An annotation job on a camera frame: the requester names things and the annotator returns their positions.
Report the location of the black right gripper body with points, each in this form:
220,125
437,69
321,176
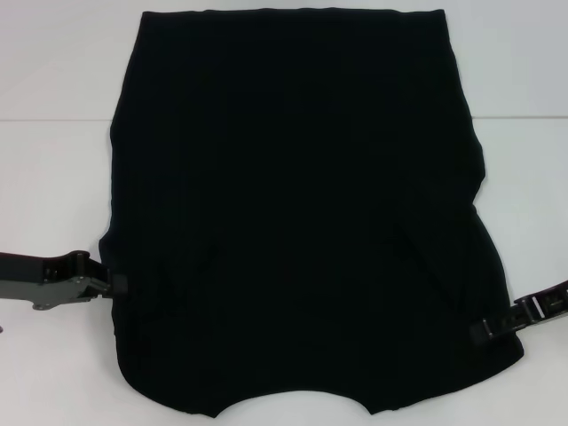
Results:
552,304

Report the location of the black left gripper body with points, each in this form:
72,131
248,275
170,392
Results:
35,288

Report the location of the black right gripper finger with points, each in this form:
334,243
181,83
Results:
481,333

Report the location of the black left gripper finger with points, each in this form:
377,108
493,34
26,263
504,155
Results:
119,286

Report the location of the black t-shirt with white print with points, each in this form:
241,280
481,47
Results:
288,222

